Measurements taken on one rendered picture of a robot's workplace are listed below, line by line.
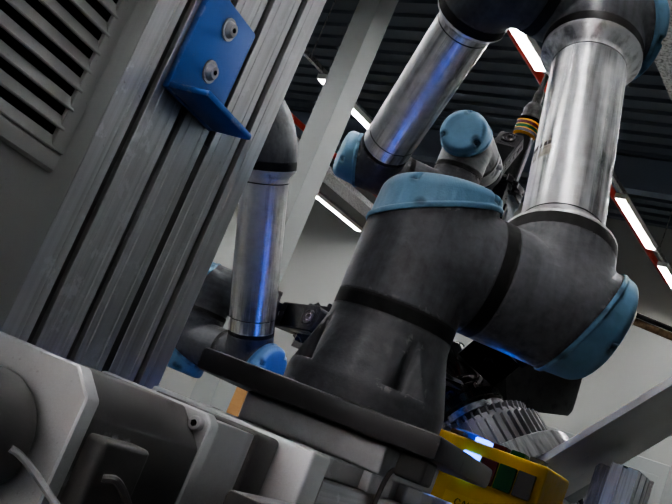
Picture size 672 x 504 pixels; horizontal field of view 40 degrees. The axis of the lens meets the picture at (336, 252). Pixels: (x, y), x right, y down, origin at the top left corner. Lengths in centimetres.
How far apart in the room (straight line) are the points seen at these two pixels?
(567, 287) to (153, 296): 37
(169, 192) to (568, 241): 38
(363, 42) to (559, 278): 762
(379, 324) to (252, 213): 64
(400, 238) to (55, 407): 45
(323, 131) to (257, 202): 671
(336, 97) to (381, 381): 749
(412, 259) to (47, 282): 33
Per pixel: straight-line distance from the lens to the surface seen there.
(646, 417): 162
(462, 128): 141
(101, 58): 56
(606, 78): 107
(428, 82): 123
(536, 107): 177
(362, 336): 80
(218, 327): 154
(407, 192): 84
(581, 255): 89
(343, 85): 826
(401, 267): 81
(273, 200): 141
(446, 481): 115
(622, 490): 161
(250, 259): 143
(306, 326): 150
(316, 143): 809
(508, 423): 159
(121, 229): 68
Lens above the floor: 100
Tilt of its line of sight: 11 degrees up
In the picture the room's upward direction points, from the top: 22 degrees clockwise
